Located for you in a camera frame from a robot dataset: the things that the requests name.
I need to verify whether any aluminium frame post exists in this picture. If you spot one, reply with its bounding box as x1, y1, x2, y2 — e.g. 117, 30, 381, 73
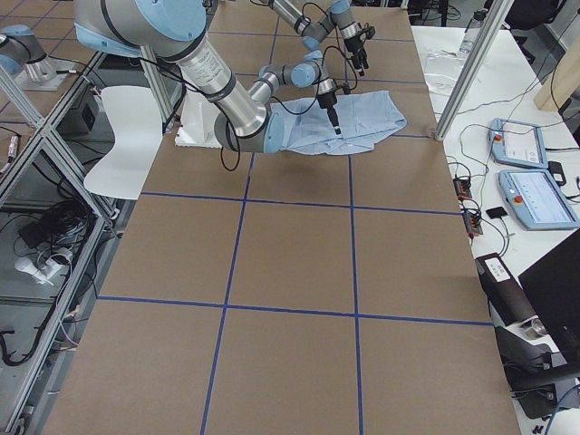
434, 0, 514, 141

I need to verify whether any white power strip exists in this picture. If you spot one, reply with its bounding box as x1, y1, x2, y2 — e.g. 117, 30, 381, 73
14, 254, 71, 285

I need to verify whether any white plastic chair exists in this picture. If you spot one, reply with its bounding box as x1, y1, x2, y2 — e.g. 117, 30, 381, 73
83, 85, 163, 200

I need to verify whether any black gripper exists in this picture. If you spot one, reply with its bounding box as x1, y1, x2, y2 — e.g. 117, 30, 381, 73
316, 91, 342, 135
342, 24, 375, 76

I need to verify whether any clear water bottle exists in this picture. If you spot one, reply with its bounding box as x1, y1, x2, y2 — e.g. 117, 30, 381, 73
457, 9, 488, 59

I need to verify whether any blue teach pendant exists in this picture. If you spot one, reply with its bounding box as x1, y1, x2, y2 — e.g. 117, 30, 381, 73
498, 169, 579, 230
489, 118, 548, 169

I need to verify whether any upper blue teach pendant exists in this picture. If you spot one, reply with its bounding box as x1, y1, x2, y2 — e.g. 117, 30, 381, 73
489, 118, 548, 169

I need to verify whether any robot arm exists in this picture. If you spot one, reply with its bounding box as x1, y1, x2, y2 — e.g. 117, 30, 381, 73
74, 1, 285, 153

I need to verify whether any black monitor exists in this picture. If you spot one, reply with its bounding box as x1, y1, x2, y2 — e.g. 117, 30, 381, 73
518, 231, 579, 362

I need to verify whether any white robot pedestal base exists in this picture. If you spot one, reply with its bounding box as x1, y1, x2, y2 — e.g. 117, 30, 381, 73
175, 92, 221, 149

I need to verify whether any light blue button shirt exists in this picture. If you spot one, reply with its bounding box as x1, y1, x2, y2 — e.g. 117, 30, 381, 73
271, 91, 407, 155

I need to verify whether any lower blue teach pendant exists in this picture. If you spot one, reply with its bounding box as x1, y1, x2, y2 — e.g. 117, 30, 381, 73
498, 169, 579, 230

